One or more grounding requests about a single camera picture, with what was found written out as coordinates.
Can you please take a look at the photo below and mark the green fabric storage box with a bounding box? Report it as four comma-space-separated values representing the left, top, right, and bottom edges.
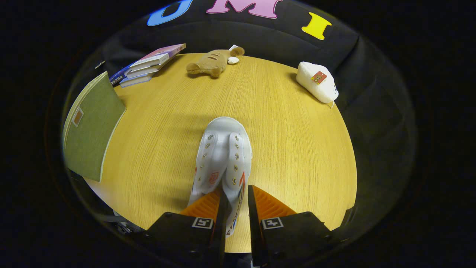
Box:
62, 71, 127, 183

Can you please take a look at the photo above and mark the white canvas shoe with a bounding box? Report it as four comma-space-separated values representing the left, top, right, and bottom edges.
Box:
188, 117, 253, 237

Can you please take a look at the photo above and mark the light blue book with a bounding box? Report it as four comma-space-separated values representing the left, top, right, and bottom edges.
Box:
119, 71, 157, 88

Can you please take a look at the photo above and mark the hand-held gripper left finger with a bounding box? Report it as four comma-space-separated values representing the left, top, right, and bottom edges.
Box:
143, 186, 228, 268

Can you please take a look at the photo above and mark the black backdrop cloth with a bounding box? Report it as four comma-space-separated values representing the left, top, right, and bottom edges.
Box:
74, 0, 416, 239

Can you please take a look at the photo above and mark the dark blue book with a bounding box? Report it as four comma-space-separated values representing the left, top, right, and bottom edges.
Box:
109, 65, 131, 87

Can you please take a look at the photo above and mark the pink book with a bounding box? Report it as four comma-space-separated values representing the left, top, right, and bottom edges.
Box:
130, 44, 186, 67

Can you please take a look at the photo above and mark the white plush toy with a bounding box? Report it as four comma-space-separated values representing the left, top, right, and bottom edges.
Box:
296, 61, 340, 105

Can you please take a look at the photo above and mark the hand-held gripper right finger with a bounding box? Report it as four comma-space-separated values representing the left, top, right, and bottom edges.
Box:
247, 185, 333, 268

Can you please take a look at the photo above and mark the brown plush toy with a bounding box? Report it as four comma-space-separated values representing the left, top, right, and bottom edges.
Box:
186, 45, 245, 79

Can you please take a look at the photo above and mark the white book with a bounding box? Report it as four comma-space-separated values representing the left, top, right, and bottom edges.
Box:
125, 60, 168, 77

